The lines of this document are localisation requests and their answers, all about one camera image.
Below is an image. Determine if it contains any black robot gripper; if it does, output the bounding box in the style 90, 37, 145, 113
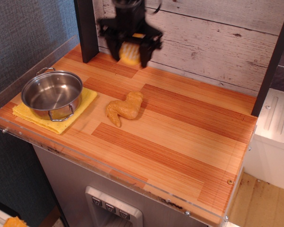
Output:
97, 2, 163, 68

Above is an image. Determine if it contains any yellow brush with white bristles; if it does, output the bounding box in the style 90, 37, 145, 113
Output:
119, 33, 145, 66

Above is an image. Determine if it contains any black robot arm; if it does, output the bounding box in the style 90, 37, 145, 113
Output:
97, 0, 163, 68

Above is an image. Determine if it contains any toy chicken wing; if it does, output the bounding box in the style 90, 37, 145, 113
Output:
106, 91, 143, 127

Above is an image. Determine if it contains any yellow folded cloth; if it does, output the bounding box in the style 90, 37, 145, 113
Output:
12, 88, 98, 134

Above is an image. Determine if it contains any clear acrylic table guard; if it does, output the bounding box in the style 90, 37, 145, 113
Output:
0, 35, 259, 226

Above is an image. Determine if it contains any steel cabinet with dispenser panel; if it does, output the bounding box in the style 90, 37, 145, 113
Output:
33, 146, 205, 227

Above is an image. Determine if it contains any brass screw in tabletop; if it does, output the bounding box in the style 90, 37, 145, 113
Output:
227, 179, 234, 185

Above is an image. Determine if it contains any white cabinet at right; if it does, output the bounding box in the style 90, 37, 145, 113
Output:
243, 89, 284, 189

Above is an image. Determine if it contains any orange object at bottom left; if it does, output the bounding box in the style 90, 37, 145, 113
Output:
3, 217, 27, 227

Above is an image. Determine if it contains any steel pot with handles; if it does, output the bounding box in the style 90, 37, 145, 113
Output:
21, 68, 83, 116

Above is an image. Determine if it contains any dark right vertical post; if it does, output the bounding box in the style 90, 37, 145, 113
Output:
251, 23, 284, 117

